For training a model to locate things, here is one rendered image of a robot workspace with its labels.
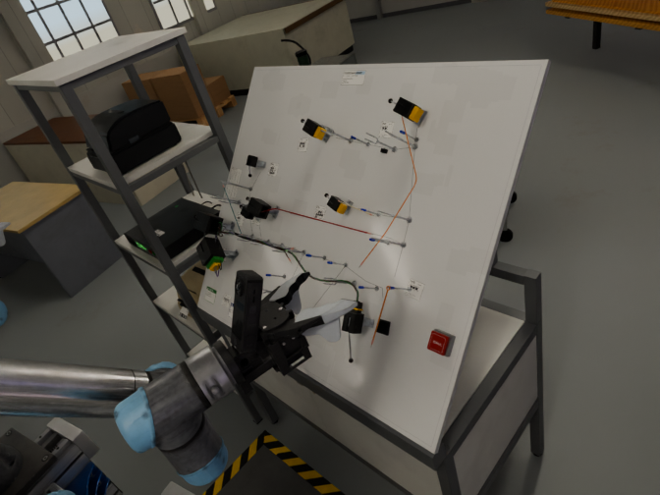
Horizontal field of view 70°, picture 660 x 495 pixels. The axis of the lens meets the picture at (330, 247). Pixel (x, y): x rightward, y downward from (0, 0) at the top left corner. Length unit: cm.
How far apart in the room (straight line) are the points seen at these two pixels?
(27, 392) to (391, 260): 95
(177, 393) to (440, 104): 105
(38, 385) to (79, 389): 5
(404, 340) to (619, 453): 129
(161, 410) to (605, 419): 208
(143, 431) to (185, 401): 6
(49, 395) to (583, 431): 210
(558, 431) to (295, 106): 176
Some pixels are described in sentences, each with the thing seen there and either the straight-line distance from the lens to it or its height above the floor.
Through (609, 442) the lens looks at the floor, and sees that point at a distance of 243.
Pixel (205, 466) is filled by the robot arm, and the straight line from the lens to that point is 78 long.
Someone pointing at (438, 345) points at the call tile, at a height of 110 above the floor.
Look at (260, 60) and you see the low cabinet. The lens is 799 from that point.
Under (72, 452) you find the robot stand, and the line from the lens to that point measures 152.
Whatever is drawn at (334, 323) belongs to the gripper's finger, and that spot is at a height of 157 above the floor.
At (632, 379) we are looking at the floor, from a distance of 264.
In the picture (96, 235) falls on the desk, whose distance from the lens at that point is 470.
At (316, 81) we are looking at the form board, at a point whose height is 158.
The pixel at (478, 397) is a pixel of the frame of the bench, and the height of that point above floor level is 80.
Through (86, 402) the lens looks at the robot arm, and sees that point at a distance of 80.
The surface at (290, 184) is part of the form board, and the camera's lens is 172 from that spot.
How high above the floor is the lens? 204
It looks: 34 degrees down
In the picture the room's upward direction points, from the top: 18 degrees counter-clockwise
